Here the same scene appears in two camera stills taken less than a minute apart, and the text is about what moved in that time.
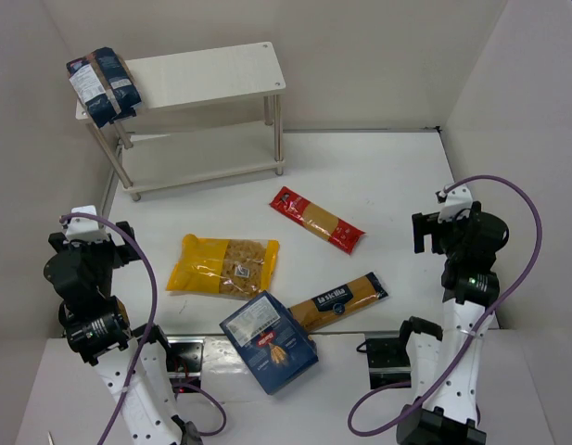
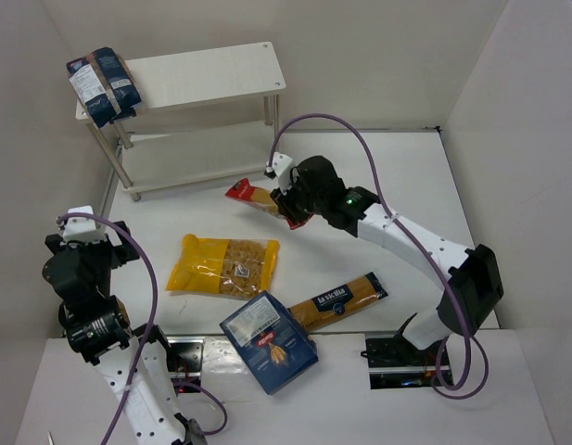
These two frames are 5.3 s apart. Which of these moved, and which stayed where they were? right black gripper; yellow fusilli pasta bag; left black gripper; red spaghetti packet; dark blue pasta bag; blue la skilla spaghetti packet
Moved: right black gripper; red spaghetti packet
Stayed: blue la skilla spaghetti packet; dark blue pasta bag; yellow fusilli pasta bag; left black gripper
